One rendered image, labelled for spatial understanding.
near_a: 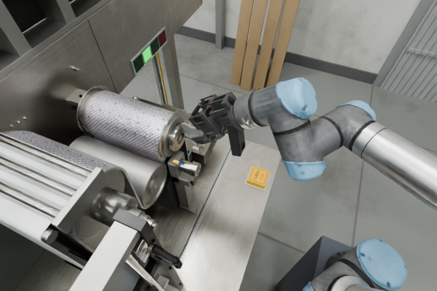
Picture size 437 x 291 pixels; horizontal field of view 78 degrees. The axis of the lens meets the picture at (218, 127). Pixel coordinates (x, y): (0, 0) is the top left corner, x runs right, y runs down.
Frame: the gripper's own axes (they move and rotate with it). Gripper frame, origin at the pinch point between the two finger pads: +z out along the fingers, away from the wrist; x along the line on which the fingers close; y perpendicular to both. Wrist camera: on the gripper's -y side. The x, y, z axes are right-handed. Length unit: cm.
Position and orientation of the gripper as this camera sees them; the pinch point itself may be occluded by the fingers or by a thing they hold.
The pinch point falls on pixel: (190, 134)
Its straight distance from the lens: 73.8
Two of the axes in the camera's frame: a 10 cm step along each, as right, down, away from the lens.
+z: -7.1, 1.8, 6.8
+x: -3.8, 7.2, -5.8
